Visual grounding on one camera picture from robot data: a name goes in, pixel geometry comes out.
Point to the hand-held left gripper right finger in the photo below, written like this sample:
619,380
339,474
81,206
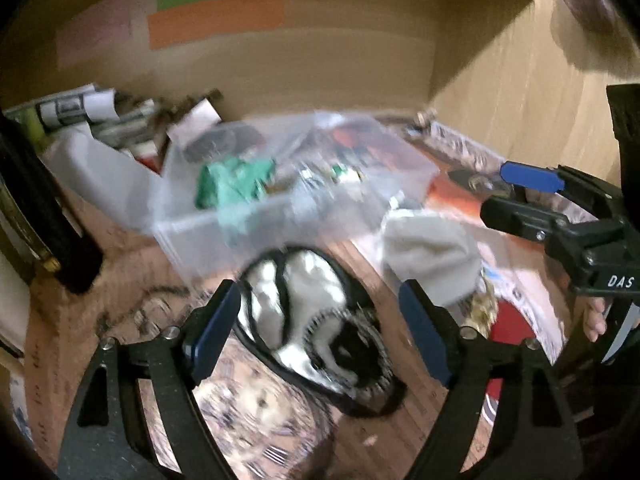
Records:
426,332

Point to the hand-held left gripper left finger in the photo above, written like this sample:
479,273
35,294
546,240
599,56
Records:
216,331

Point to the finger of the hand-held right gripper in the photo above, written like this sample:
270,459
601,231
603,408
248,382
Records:
529,177
520,215

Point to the person's right hand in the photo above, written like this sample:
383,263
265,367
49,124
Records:
595,321

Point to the gold crumpled trinket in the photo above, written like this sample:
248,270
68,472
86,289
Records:
481,312

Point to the printed paper mat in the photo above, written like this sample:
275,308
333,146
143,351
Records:
462,147

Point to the grey cloth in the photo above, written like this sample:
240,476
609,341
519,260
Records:
430,257

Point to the red round disc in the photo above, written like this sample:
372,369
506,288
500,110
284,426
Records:
510,332

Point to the clear plastic storage box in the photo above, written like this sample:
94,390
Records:
300,210

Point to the green cloth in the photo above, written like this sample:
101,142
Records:
231,184

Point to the beige and brown round object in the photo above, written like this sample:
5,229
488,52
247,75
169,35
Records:
590,15

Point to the white plastic bin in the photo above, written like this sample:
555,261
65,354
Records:
97,167

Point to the black upright case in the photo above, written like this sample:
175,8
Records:
42,210

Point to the rolled white papers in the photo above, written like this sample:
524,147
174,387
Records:
75,105

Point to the orange paper sheet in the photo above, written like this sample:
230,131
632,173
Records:
215,21

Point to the pink paper sheet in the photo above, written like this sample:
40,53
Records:
94,34

